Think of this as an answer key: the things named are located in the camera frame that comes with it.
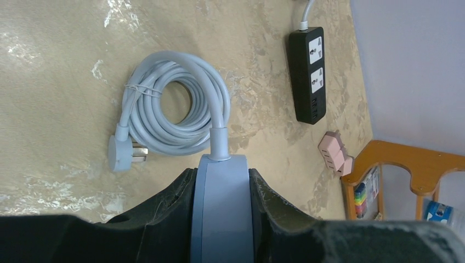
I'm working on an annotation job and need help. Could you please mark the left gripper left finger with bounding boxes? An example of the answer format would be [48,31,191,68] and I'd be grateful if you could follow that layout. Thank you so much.
[1,168,197,262]

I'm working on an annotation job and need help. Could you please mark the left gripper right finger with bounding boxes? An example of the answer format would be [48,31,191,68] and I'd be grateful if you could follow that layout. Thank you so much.
[249,169,464,262]

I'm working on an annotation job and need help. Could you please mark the round white socket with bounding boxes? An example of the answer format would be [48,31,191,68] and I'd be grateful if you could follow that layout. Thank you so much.
[190,154,255,263]

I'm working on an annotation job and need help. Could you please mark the black power strip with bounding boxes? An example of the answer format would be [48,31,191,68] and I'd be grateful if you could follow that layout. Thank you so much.
[287,27,326,125]

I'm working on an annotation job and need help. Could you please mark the marker pen set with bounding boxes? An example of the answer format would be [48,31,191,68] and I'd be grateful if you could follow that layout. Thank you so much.
[354,167,380,219]

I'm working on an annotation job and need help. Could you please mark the blue white jar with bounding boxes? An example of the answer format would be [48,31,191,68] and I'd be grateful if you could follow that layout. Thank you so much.
[423,201,464,229]

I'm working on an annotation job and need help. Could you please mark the wooden shelf rack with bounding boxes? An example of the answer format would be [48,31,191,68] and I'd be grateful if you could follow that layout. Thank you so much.
[341,140,464,220]

